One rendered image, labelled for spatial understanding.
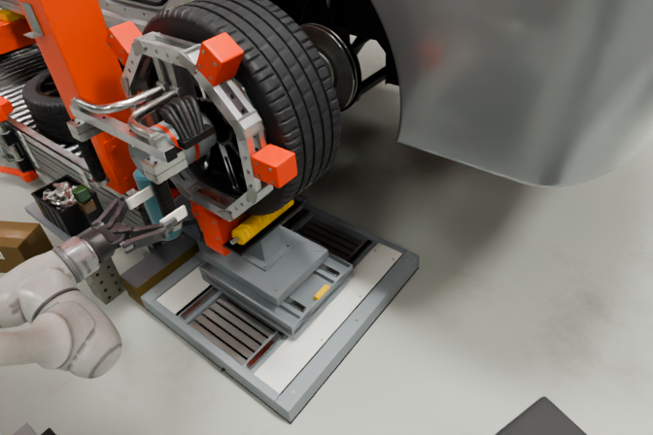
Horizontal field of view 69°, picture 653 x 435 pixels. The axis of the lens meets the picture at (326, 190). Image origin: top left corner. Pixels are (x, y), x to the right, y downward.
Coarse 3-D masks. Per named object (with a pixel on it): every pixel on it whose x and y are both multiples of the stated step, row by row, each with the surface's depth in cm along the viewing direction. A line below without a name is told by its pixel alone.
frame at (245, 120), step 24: (144, 48) 125; (168, 48) 119; (192, 48) 118; (144, 72) 141; (192, 72) 117; (216, 96) 117; (240, 96) 119; (144, 120) 151; (240, 120) 116; (240, 144) 121; (264, 144) 124; (192, 192) 154; (216, 192) 154; (264, 192) 131
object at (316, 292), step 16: (336, 256) 190; (208, 272) 188; (320, 272) 184; (336, 272) 182; (352, 272) 189; (224, 288) 185; (240, 288) 183; (304, 288) 181; (320, 288) 181; (336, 288) 182; (240, 304) 184; (256, 304) 174; (272, 304) 176; (288, 304) 173; (304, 304) 173; (320, 304) 176; (272, 320) 173; (288, 320) 170; (304, 320) 171
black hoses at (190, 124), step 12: (192, 96) 115; (168, 108) 111; (180, 108) 111; (192, 108) 113; (168, 120) 120; (180, 120) 111; (192, 120) 112; (180, 132) 110; (192, 132) 112; (204, 132) 113; (180, 144) 111; (192, 144) 112
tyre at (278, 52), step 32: (192, 0) 134; (224, 0) 128; (256, 0) 130; (160, 32) 132; (192, 32) 123; (256, 32) 121; (288, 32) 126; (256, 64) 117; (288, 64) 122; (320, 64) 129; (256, 96) 120; (288, 96) 122; (320, 96) 129; (288, 128) 122; (320, 128) 131; (320, 160) 138; (224, 192) 158; (288, 192) 135
